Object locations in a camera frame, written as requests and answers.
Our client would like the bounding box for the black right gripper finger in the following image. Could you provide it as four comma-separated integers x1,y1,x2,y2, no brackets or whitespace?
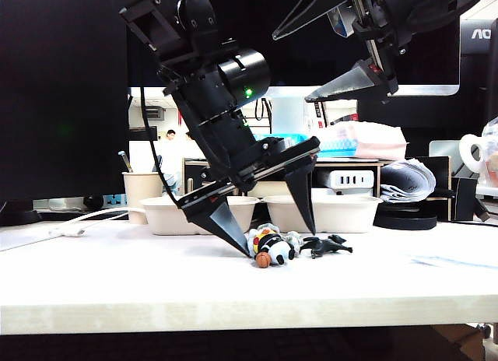
305,59,386,103
272,0,361,41

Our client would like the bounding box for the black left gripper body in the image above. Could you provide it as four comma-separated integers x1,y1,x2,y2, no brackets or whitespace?
179,110,322,222

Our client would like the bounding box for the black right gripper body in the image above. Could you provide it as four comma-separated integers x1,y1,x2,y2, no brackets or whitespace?
352,0,416,105

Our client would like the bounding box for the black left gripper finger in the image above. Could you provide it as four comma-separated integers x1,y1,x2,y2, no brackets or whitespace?
182,195,253,259
283,158,317,236

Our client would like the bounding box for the grey striped tiger doll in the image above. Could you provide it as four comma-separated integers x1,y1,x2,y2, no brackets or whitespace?
286,231,305,257

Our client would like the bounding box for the black animal doll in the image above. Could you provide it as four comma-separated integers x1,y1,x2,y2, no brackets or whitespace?
299,234,354,260

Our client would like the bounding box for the panda doll with basketball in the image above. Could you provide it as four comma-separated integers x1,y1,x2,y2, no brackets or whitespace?
248,226,297,269

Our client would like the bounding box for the beige paper pulp box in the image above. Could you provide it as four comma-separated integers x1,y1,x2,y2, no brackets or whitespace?
264,195,384,235
139,196,261,237

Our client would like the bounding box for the brown cardboard box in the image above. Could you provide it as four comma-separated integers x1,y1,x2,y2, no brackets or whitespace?
431,324,487,361

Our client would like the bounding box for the white USB hub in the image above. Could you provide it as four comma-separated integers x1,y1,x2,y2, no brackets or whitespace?
315,170,377,191

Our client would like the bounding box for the blue wet wipes pack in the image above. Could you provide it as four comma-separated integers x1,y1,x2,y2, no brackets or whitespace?
251,132,312,144

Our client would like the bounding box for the wooden desk organizer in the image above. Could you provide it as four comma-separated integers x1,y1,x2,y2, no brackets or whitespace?
182,156,454,216

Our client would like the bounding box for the silver-bezel monitor with stand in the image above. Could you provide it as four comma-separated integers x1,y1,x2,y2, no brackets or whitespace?
126,0,462,163

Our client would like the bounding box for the white office partition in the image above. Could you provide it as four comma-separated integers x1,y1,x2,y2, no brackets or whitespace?
130,138,207,175

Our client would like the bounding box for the pink tissue pack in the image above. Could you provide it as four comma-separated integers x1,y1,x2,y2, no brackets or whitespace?
310,121,410,162

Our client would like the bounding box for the beige paper cup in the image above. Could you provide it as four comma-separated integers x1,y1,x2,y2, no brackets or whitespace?
123,172,165,226

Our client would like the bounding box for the dark background screen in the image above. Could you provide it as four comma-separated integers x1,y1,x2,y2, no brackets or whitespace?
129,127,159,141

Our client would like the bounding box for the AOC monitor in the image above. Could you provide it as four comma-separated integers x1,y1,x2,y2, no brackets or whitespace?
460,19,498,58

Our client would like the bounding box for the rolled paper stack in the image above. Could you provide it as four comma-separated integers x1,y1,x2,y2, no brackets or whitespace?
380,160,437,205

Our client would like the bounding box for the black round base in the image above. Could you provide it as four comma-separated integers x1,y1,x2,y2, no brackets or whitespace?
374,202,440,233

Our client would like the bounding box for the pen with silver tip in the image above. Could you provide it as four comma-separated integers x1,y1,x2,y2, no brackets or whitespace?
118,150,135,174

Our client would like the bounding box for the power strip with blue socket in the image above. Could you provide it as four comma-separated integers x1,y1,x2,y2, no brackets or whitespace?
33,194,129,212

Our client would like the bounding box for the grey metal stand panel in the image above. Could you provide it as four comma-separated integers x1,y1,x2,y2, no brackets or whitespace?
429,140,468,179

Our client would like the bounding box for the white tape roll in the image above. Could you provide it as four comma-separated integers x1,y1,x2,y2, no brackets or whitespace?
458,134,487,175

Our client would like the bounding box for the clear plastic bag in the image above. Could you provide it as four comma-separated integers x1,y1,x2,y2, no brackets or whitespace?
481,117,498,185

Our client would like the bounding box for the large black monitor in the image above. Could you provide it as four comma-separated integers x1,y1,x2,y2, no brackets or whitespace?
0,0,132,228

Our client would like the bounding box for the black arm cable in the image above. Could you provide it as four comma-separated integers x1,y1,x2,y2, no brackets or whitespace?
139,86,184,207

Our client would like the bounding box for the white cable with plug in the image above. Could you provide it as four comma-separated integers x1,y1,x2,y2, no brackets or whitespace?
48,207,145,238

